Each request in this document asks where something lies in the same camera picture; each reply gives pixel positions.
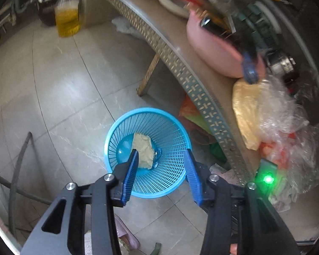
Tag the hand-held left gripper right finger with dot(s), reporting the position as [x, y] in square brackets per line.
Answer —
[194, 180]

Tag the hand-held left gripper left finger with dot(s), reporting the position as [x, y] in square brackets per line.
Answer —
[130, 175]

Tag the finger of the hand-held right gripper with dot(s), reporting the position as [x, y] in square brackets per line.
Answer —
[248, 69]

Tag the beige paper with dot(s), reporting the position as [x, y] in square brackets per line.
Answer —
[143, 148]

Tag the blue plastic mesh basket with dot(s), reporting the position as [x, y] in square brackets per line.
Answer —
[164, 138]

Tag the metal canister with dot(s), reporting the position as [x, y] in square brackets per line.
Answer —
[279, 61]

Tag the pink plastic basin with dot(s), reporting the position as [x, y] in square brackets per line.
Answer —
[215, 50]

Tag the yellow plastic bag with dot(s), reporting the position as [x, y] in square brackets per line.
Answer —
[244, 111]

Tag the clear crumpled plastic bags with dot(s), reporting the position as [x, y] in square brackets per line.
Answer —
[281, 111]

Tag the pink slipper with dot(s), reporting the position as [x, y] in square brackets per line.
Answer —
[126, 233]

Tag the orange and green bag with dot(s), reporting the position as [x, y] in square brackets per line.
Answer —
[191, 117]

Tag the stack of white plates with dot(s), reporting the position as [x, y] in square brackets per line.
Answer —
[172, 5]

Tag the wooden prop stick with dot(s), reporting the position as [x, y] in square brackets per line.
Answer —
[147, 77]

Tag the white crumpled tissue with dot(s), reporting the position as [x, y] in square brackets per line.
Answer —
[122, 25]

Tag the yellow cooking oil bottle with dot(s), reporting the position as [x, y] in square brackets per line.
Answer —
[67, 18]

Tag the dark glass jar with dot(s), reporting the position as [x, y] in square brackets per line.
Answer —
[46, 13]

